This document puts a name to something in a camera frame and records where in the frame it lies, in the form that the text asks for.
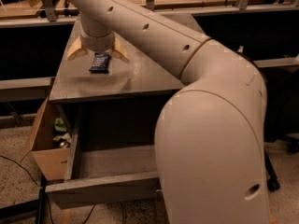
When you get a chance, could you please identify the open grey top drawer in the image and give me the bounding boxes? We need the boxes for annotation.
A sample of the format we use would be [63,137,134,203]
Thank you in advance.
[46,133,159,209]

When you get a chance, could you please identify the brown cardboard box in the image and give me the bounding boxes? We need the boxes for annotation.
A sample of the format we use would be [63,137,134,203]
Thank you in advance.
[20,99,69,181]

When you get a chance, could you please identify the black floor cable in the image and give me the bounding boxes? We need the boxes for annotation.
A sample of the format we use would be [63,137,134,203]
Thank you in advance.
[0,154,43,189]

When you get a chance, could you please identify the green crumpled trash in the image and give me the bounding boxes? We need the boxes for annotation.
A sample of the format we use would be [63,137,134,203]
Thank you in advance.
[54,118,66,133]

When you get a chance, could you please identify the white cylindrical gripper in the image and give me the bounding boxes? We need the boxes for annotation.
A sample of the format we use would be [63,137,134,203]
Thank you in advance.
[66,12,129,63]

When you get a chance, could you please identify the dark blue rxbar wrapper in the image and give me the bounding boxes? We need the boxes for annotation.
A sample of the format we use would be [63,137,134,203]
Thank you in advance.
[89,52,111,74]

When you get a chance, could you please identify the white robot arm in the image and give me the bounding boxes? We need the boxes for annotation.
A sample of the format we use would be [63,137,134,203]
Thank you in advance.
[69,0,271,224]

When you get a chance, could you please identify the grey wooden cabinet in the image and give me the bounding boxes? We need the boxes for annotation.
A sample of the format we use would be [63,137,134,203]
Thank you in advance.
[49,12,206,135]

